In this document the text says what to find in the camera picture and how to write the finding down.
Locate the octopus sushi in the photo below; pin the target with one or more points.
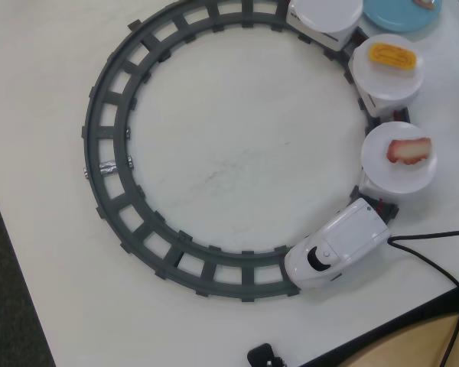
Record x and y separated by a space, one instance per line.
409 151

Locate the white Shinkansen toy locomotive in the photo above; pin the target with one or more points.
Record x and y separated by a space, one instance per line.
348 237

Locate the blue round dish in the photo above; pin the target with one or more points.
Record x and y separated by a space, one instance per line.
398 17

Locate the small black clamp object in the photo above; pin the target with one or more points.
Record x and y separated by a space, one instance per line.
262 355

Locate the silver foil tape strip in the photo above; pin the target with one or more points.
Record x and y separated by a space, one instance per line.
108 168

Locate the grey circular toy train track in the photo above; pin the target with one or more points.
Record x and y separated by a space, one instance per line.
208 279

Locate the yellow egg sushi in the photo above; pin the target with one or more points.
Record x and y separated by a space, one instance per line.
392 59

